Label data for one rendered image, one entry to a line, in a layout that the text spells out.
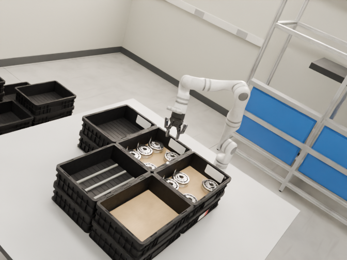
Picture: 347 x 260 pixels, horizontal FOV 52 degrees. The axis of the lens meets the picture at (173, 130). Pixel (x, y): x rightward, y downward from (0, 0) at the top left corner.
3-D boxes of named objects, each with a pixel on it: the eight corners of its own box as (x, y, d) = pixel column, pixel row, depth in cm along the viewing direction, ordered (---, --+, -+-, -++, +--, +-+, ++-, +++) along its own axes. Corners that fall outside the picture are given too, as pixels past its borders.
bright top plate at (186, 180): (180, 170, 212) (180, 169, 211) (192, 180, 207) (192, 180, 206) (169, 175, 205) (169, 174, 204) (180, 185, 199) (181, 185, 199)
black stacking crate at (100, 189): (110, 159, 209) (113, 143, 203) (145, 188, 196) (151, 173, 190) (52, 183, 178) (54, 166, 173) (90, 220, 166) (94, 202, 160)
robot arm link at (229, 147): (240, 143, 224) (231, 164, 232) (230, 135, 229) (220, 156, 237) (232, 146, 217) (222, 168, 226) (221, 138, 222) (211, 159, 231)
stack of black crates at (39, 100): (49, 122, 337) (56, 79, 314) (69, 138, 325) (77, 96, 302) (10, 132, 306) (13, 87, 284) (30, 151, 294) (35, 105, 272)
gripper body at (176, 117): (188, 112, 196) (184, 128, 198) (175, 108, 200) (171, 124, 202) (183, 113, 190) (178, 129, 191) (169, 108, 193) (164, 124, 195)
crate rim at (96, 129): (126, 106, 247) (126, 103, 246) (157, 128, 234) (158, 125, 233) (80, 119, 216) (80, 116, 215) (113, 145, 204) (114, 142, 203)
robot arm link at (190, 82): (184, 75, 185) (209, 79, 188) (180, 73, 193) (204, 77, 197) (182, 88, 186) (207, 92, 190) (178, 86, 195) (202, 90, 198)
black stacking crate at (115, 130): (123, 118, 251) (126, 104, 246) (153, 140, 239) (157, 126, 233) (78, 132, 221) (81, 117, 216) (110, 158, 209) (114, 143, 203)
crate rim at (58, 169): (113, 145, 204) (114, 142, 203) (151, 175, 191) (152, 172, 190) (53, 168, 174) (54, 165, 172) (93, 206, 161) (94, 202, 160)
